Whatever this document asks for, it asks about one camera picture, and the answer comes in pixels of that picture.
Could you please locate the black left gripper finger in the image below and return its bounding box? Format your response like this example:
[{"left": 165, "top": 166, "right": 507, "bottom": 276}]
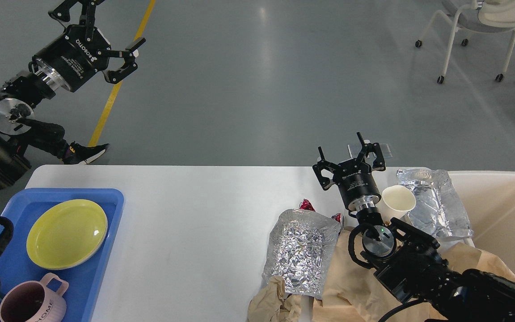
[
  {"left": 48, "top": 0, "right": 106, "bottom": 43},
  {"left": 101, "top": 37, "right": 146, "bottom": 85}
]

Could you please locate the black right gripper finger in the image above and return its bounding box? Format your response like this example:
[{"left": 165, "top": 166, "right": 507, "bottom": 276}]
[
  {"left": 349, "top": 131, "right": 385, "bottom": 172},
  {"left": 312, "top": 146, "right": 345, "bottom": 191}
]

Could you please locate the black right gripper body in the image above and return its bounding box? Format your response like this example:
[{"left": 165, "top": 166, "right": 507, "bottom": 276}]
[{"left": 333, "top": 160, "right": 381, "bottom": 211}]

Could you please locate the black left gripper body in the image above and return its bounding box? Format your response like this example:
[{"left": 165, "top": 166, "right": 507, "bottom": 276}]
[{"left": 33, "top": 25, "right": 112, "bottom": 92}]

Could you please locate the large brown paper sheet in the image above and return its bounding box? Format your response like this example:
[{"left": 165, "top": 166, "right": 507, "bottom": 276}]
[{"left": 312, "top": 227, "right": 515, "bottom": 322}]

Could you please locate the yellow plastic plate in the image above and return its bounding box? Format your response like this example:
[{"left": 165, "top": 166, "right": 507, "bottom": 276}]
[{"left": 26, "top": 199, "right": 108, "bottom": 271}]

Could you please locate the pink ribbed mug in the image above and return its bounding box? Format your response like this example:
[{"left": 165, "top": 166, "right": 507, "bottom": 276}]
[{"left": 0, "top": 273, "right": 69, "bottom": 322}]

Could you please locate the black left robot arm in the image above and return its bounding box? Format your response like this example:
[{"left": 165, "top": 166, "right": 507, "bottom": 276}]
[{"left": 0, "top": 0, "right": 146, "bottom": 190}]

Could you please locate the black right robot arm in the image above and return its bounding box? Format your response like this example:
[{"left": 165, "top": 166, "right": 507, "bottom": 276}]
[{"left": 312, "top": 132, "right": 515, "bottom": 322}]

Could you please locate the red foil wrapper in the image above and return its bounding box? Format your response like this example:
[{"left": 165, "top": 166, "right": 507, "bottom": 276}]
[{"left": 299, "top": 199, "right": 345, "bottom": 228}]

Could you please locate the white paper cup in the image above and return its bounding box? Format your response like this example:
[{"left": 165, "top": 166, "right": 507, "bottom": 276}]
[{"left": 376, "top": 185, "right": 416, "bottom": 226}]

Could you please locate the large crumpled foil bag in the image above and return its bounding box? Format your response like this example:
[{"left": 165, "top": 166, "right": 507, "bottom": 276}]
[{"left": 262, "top": 208, "right": 342, "bottom": 300}]

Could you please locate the silver foil bag right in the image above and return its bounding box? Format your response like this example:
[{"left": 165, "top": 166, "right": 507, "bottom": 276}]
[{"left": 396, "top": 169, "right": 474, "bottom": 242}]

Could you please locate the person in brown sweater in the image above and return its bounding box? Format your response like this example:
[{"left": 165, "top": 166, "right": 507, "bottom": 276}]
[{"left": 22, "top": 119, "right": 110, "bottom": 165}]

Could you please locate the crumpled brown paper ball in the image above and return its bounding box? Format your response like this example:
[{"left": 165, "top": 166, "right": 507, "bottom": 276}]
[{"left": 247, "top": 275, "right": 302, "bottom": 322}]

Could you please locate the beige plastic bin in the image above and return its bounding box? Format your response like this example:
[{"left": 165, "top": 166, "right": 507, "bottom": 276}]
[{"left": 449, "top": 171, "right": 515, "bottom": 273}]

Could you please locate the white rolling chair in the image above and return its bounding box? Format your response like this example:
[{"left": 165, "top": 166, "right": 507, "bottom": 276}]
[{"left": 415, "top": 0, "right": 515, "bottom": 84}]

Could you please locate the white round plate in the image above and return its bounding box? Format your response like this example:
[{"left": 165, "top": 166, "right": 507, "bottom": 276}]
[{"left": 78, "top": 223, "right": 109, "bottom": 264}]

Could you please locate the blue plastic tray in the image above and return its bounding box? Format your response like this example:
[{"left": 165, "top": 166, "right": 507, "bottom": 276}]
[{"left": 0, "top": 188, "right": 124, "bottom": 322}]

